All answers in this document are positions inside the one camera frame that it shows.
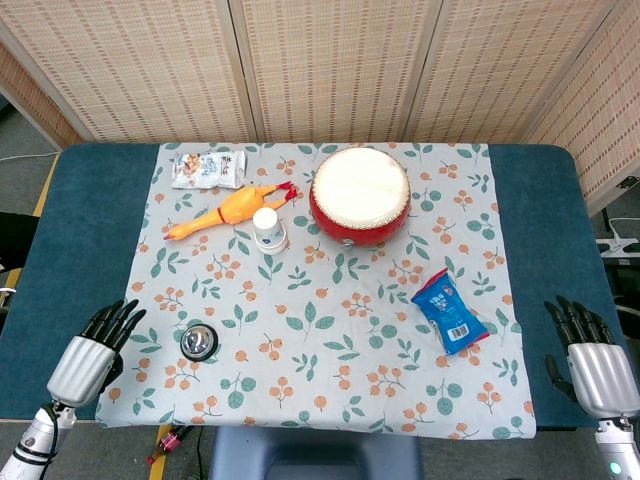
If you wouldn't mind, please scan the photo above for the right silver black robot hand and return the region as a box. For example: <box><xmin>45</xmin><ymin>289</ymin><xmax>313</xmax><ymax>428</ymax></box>
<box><xmin>543</xmin><ymin>295</ymin><xmax>640</xmax><ymax>419</ymax></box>

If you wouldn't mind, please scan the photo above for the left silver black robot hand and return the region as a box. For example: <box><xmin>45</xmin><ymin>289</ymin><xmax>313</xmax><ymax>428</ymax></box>
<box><xmin>46</xmin><ymin>298</ymin><xmax>147</xmax><ymax>407</ymax></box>

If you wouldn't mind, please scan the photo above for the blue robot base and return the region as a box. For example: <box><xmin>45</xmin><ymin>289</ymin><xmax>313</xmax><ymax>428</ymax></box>
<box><xmin>207</xmin><ymin>425</ymin><xmax>424</xmax><ymax>480</ymax></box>

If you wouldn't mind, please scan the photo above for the silver call bell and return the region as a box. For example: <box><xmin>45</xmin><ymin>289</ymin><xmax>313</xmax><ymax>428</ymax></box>
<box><xmin>179</xmin><ymin>323</ymin><xmax>220</xmax><ymax>362</ymax></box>

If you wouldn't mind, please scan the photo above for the blue snack packet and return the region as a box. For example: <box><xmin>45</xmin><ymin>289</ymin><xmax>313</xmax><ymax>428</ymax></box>
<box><xmin>410</xmin><ymin>267</ymin><xmax>490</xmax><ymax>357</ymax></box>

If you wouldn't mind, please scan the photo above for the yellow rubber chicken toy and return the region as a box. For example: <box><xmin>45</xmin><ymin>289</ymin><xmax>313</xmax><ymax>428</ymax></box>
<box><xmin>162</xmin><ymin>181</ymin><xmax>300</xmax><ymax>243</ymax></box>

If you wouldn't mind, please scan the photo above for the white paper cup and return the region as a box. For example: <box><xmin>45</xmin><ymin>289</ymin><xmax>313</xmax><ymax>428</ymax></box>
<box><xmin>252</xmin><ymin>207</ymin><xmax>290</xmax><ymax>256</ymax></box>

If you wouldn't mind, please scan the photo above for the white snack packet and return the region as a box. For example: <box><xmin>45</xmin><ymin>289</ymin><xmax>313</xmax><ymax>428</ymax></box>
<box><xmin>170</xmin><ymin>149</ymin><xmax>248</xmax><ymax>191</ymax></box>

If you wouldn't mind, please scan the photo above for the floral patterned tablecloth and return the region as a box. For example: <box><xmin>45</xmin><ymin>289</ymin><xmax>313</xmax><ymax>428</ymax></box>
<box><xmin>94</xmin><ymin>142</ymin><xmax>539</xmax><ymax>440</ymax></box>

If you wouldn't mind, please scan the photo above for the red drum white skin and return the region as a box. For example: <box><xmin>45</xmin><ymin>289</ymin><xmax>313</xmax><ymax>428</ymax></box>
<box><xmin>308</xmin><ymin>146</ymin><xmax>413</xmax><ymax>248</ymax></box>

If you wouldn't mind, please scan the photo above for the woven folding screen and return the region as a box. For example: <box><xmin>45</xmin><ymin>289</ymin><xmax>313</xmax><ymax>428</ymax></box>
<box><xmin>0</xmin><ymin>0</ymin><xmax>640</xmax><ymax>217</ymax></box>

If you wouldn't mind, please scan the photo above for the red black cable connector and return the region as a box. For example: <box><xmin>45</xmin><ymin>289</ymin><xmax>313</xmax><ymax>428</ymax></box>
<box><xmin>146</xmin><ymin>425</ymin><xmax>192</xmax><ymax>464</ymax></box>

